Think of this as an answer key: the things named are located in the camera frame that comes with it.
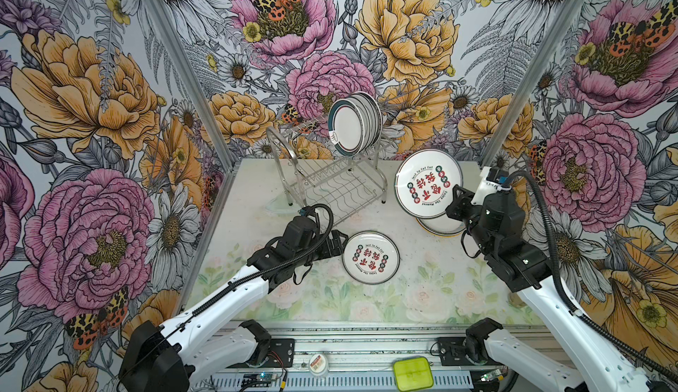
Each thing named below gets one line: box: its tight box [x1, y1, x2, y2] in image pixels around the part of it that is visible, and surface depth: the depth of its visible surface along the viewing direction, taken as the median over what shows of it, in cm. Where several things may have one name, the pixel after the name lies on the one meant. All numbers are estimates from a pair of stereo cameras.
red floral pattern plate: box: [341, 229, 401, 286], surface depth 94 cm
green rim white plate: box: [327, 98, 366, 157], surface depth 88 cm
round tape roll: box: [308, 353, 328, 376], surface depth 65 cm
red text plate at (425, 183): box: [393, 148, 464, 219], surface depth 77 cm
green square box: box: [393, 357, 434, 392], surface depth 72 cm
